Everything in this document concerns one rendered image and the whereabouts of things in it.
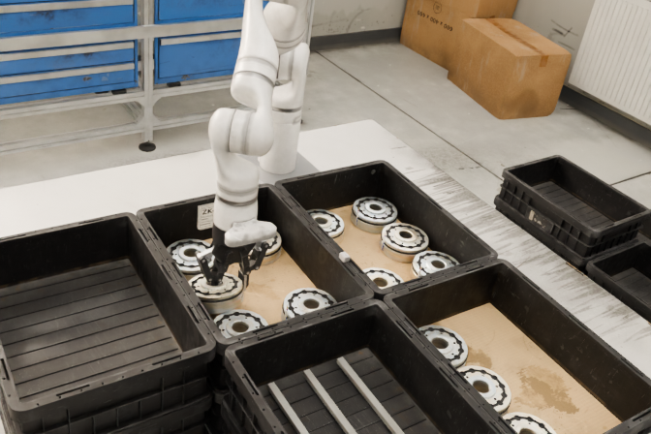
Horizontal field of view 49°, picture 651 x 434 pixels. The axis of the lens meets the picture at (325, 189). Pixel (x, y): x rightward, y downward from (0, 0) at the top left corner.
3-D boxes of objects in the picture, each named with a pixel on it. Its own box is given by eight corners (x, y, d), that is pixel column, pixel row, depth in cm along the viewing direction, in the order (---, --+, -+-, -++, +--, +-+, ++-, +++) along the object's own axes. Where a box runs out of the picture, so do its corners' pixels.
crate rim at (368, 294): (133, 220, 138) (133, 209, 136) (269, 191, 153) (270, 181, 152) (219, 358, 110) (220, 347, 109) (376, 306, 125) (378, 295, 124)
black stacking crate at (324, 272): (135, 260, 143) (134, 212, 137) (265, 228, 158) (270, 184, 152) (217, 400, 116) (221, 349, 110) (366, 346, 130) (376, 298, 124)
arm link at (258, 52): (223, 62, 114) (274, 72, 114) (256, -69, 124) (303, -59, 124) (225, 90, 122) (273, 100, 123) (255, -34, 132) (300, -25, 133)
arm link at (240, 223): (229, 249, 116) (231, 218, 113) (201, 214, 124) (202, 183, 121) (278, 238, 120) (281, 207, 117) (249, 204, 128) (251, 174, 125)
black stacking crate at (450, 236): (267, 228, 158) (271, 184, 152) (375, 201, 173) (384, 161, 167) (368, 345, 131) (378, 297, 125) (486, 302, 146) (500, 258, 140)
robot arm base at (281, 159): (252, 161, 183) (257, 100, 174) (280, 152, 188) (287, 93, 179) (274, 177, 177) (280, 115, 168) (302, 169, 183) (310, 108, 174)
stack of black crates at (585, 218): (469, 272, 265) (500, 169, 241) (524, 253, 280) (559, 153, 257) (551, 342, 238) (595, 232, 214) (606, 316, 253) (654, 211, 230)
